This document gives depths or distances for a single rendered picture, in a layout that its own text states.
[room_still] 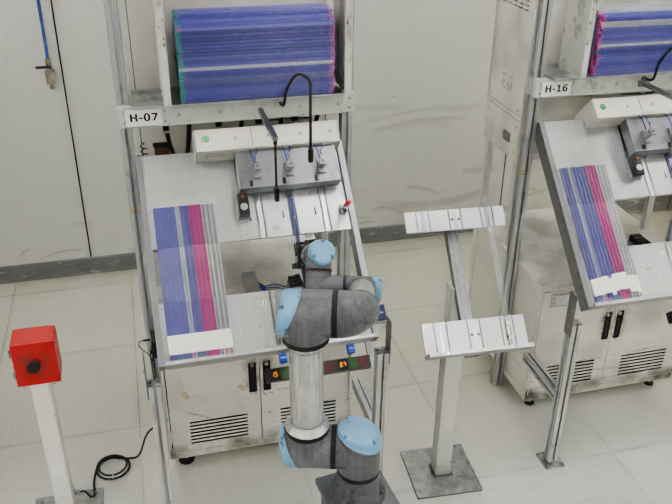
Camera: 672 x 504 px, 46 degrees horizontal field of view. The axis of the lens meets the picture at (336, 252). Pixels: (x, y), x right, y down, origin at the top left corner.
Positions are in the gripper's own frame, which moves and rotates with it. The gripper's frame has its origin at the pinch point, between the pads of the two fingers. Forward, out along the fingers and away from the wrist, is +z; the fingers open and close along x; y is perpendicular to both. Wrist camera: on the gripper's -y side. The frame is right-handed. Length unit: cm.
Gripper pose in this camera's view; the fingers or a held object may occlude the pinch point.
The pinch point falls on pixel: (302, 267)
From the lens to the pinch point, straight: 259.2
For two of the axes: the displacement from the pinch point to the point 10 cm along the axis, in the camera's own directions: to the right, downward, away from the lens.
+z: -2.2, 0.8, 9.7
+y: -1.3, -9.9, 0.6
